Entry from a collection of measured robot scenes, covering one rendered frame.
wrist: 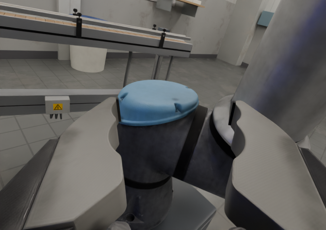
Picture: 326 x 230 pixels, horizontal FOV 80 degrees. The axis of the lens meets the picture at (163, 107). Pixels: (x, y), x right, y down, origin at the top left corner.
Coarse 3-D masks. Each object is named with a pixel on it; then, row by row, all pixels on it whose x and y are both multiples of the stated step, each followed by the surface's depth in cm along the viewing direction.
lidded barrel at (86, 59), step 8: (88, 16) 292; (72, 48) 275; (80, 48) 271; (88, 48) 272; (96, 48) 277; (72, 56) 282; (80, 56) 277; (88, 56) 278; (96, 56) 283; (104, 56) 298; (72, 64) 289; (80, 64) 283; (88, 64) 284; (96, 64) 290; (104, 64) 311
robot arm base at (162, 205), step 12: (168, 180) 33; (132, 192) 30; (144, 192) 30; (156, 192) 31; (168, 192) 34; (132, 204) 31; (144, 204) 31; (156, 204) 32; (168, 204) 35; (120, 216) 32; (132, 216) 33; (144, 216) 31; (156, 216) 33; (132, 228) 32; (144, 228) 32
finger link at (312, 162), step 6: (300, 150) 8; (306, 150) 8; (306, 156) 8; (312, 156) 8; (306, 162) 7; (312, 162) 7; (318, 162) 7; (312, 168) 7; (318, 168) 7; (324, 168) 7; (312, 174) 7; (318, 174) 7; (324, 174) 7; (318, 180) 7; (324, 180) 7; (318, 186) 6; (324, 186) 6; (318, 192) 6; (324, 192) 6; (324, 198) 6; (324, 204) 6
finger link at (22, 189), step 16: (48, 144) 8; (32, 160) 7; (48, 160) 7; (16, 176) 7; (32, 176) 7; (0, 192) 6; (16, 192) 6; (32, 192) 6; (0, 208) 6; (16, 208) 6; (0, 224) 5; (16, 224) 5
